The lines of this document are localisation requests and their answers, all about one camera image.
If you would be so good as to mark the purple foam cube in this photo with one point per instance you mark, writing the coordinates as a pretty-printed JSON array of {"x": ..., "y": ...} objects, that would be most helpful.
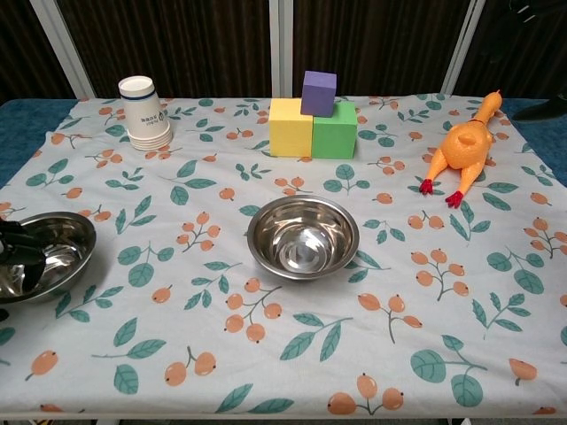
[{"x": 318, "y": 95}]

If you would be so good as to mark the orange rubber chicken toy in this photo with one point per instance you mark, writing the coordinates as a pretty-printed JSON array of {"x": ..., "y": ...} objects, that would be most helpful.
[{"x": 465, "y": 141}]

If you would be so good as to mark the dark ribbed partition panel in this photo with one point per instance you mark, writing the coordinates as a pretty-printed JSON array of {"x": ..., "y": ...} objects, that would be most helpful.
[
  {"x": 491, "y": 53},
  {"x": 177, "y": 44},
  {"x": 376, "y": 44},
  {"x": 17, "y": 44}
]

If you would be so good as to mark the yellow foam cube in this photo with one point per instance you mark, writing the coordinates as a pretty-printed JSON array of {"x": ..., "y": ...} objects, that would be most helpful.
[{"x": 290, "y": 133}]

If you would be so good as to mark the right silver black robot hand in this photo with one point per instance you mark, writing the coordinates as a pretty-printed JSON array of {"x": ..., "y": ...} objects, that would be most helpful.
[{"x": 545, "y": 110}]

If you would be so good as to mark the white paper cup stack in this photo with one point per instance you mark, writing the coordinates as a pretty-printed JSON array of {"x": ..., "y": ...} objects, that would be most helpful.
[{"x": 144, "y": 115}]

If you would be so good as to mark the floral berry leaf tablecloth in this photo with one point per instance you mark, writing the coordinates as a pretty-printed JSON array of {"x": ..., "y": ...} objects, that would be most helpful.
[{"x": 266, "y": 332}]

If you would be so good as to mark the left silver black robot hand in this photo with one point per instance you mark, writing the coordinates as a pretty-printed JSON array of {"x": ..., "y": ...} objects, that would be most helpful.
[{"x": 22, "y": 257}]

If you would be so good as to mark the white partition frame post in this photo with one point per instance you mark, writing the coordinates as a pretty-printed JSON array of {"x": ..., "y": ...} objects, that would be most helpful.
[
  {"x": 57, "y": 40},
  {"x": 281, "y": 44},
  {"x": 465, "y": 35}
]

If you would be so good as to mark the green foam cube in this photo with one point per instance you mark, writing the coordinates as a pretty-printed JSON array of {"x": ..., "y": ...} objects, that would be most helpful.
[{"x": 334, "y": 137}]

